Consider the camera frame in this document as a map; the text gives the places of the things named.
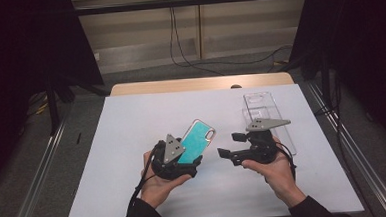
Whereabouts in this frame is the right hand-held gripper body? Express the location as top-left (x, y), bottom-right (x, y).
top-left (241, 115), bottom-right (294, 166)

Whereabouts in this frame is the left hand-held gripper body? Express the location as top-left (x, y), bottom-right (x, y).
top-left (148, 131), bottom-right (201, 183)

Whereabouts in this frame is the teal phone case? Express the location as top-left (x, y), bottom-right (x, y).
top-left (175, 117), bottom-right (219, 165)

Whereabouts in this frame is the clear plastic package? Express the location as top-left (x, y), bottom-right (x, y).
top-left (239, 89), bottom-right (298, 159)

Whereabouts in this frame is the person's right hand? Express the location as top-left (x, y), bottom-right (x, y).
top-left (240, 134), bottom-right (307, 211)

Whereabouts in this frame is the person's left hand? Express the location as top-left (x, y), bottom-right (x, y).
top-left (137, 148), bottom-right (194, 210)

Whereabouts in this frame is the white table board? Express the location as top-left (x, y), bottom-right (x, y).
top-left (58, 80), bottom-right (366, 217)

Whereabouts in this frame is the light wooden table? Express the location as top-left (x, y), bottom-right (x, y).
top-left (108, 71), bottom-right (295, 97)

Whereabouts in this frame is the black metal stand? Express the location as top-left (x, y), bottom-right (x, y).
top-left (287, 47), bottom-right (337, 117)
top-left (43, 69), bottom-right (114, 137)

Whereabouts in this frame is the black horizontal bar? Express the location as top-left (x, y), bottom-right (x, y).
top-left (74, 0), bottom-right (310, 17)

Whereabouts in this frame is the black curtain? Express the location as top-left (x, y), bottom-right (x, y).
top-left (288, 0), bottom-right (386, 159)
top-left (0, 0), bottom-right (110, 191)

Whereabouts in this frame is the right hand-held gripper cable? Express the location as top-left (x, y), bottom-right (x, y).
top-left (273, 139), bottom-right (298, 182)

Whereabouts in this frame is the hand-held gripper cable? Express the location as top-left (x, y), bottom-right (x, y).
top-left (124, 143), bottom-right (164, 213)
top-left (273, 139), bottom-right (298, 182)

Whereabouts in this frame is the left hand-held gripper cable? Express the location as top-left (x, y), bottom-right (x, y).
top-left (124, 143), bottom-right (164, 213)

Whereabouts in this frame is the black power cable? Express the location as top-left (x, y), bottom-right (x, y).
top-left (166, 0), bottom-right (294, 80)

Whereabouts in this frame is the aluminium floor rail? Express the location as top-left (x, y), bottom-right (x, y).
top-left (0, 104), bottom-right (79, 217)
top-left (304, 77), bottom-right (386, 217)

